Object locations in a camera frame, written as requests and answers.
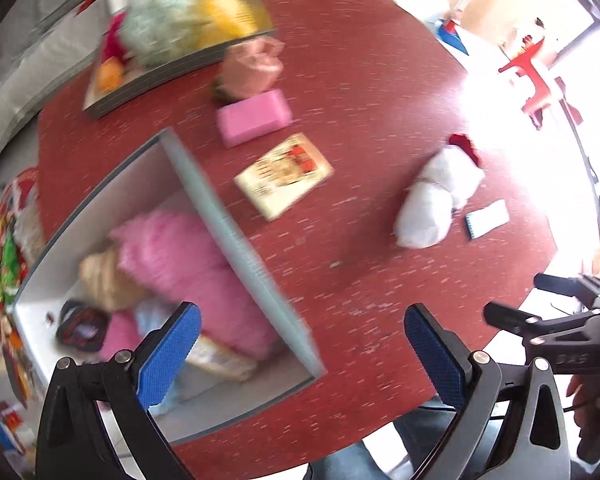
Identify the pink sponge block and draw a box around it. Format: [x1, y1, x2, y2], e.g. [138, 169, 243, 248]
[215, 88, 294, 149]

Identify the pink fluffy plush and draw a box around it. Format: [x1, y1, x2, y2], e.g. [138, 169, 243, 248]
[107, 210, 283, 361]

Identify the dark grey storage box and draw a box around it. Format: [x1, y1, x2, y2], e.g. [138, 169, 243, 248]
[82, 0, 277, 121]

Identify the pale grey storage box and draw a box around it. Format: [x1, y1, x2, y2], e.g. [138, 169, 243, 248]
[12, 127, 328, 447]

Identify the blue triangular object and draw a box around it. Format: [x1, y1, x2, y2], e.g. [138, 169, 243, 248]
[437, 19, 470, 57]

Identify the yellow printed tissue pack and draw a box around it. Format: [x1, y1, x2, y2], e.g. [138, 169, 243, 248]
[233, 132, 335, 222]

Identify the pile of colourful packages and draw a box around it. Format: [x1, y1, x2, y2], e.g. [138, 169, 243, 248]
[0, 167, 48, 413]

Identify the light blue fluffy plush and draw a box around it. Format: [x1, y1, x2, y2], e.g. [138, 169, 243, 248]
[132, 299, 201, 417]

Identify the red cloth item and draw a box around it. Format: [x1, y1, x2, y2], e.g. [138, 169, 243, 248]
[99, 14, 133, 63]

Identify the red plastic chair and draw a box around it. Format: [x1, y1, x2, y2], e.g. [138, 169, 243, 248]
[497, 34, 583, 132]

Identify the orange soft item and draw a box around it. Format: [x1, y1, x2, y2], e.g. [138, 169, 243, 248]
[96, 56, 127, 93]

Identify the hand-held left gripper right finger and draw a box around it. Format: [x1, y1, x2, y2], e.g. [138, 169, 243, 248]
[404, 303, 572, 480]

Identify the yellow lace scrunchie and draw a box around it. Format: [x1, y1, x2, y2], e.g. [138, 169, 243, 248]
[192, 0, 261, 47]

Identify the person's jeans leg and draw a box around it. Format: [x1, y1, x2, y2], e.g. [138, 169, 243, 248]
[302, 397, 511, 480]

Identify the peach knit hat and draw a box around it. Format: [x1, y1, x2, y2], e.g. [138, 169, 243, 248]
[213, 37, 286, 101]

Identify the small white notepad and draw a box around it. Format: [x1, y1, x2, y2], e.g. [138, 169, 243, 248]
[464, 199, 510, 240]

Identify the grey sofa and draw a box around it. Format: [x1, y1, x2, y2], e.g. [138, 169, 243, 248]
[0, 0, 146, 181]

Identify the cream printed packet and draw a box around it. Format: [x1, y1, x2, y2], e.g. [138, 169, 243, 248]
[186, 334, 259, 382]

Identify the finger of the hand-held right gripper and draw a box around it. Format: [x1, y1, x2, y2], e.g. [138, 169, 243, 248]
[534, 272, 600, 308]
[482, 301, 551, 343]

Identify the white plush with red trim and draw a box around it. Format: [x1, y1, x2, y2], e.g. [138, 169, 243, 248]
[394, 132, 486, 250]

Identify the green bath pouf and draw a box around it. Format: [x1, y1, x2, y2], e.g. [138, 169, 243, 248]
[117, 0, 211, 67]

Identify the dark multicolour knit hat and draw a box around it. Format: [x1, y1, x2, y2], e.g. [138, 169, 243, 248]
[56, 299, 112, 350]

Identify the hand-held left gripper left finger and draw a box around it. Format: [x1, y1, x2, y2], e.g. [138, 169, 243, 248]
[35, 302, 202, 480]

